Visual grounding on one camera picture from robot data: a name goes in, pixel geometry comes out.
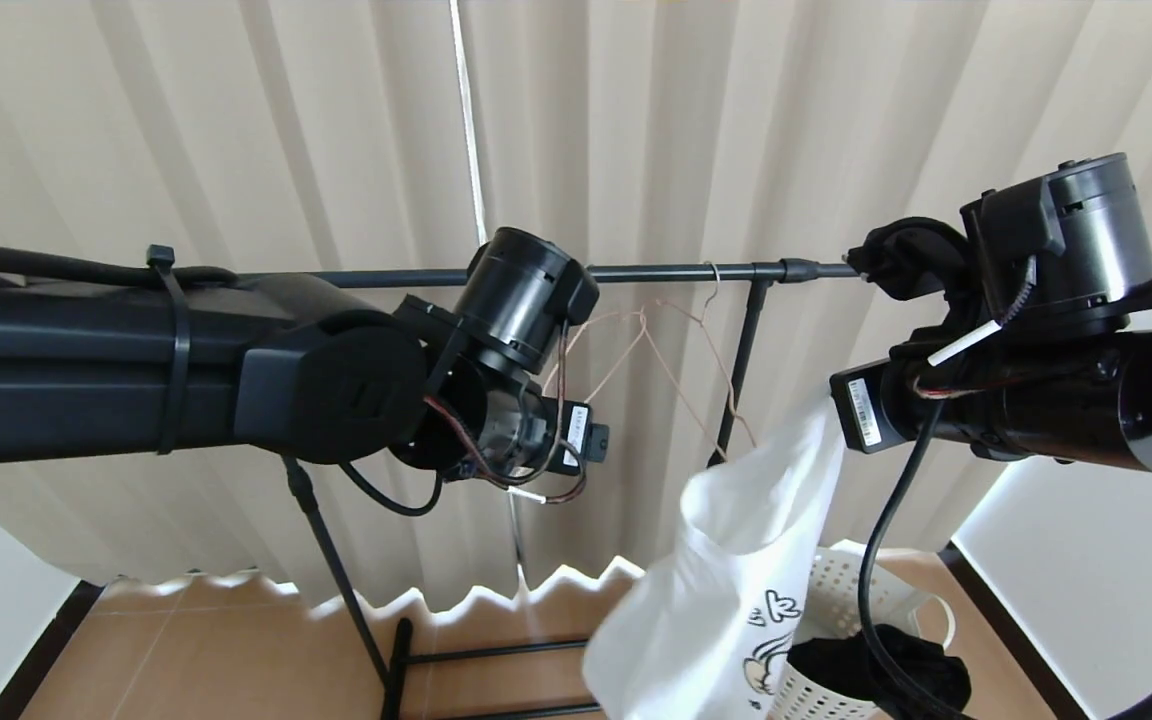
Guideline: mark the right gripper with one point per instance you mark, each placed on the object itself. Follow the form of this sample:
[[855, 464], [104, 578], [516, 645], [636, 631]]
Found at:
[[1056, 400]]

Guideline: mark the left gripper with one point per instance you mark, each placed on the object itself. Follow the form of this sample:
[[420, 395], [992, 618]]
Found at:
[[526, 435]]

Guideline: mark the pink clothes hanger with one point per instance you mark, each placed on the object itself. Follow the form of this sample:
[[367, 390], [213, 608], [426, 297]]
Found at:
[[713, 285], [608, 320]]

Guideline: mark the white printed t-shirt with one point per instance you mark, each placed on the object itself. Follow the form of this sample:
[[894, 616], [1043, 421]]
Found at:
[[716, 600]]

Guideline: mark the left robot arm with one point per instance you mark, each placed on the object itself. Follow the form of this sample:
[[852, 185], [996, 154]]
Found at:
[[86, 370]]

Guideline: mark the black clothes rack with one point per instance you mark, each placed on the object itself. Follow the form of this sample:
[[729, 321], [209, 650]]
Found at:
[[676, 271]]

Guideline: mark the white laundry basket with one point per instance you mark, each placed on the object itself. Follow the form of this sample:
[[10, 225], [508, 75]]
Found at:
[[836, 580]]

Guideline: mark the black garment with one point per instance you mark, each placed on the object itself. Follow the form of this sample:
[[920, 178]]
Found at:
[[836, 665]]

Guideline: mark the white curtain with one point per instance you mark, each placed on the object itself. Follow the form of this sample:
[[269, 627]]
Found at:
[[236, 130]]

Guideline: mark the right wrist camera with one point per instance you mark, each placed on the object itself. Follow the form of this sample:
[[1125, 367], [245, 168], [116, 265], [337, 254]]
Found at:
[[911, 255]]

